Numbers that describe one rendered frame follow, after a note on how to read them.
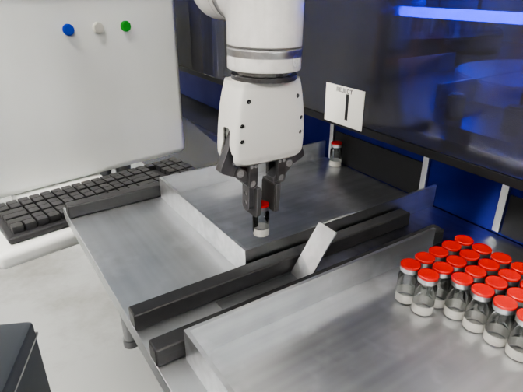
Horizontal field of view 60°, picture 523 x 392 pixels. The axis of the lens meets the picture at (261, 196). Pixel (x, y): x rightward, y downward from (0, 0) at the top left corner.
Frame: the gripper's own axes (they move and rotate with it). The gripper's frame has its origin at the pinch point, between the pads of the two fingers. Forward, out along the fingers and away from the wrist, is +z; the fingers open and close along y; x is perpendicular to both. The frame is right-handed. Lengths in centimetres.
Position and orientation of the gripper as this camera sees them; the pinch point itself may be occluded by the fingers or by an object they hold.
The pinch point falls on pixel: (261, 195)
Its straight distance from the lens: 58.5
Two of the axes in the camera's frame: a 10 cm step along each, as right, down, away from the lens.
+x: 5.5, 3.5, -7.6
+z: -0.2, 9.1, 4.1
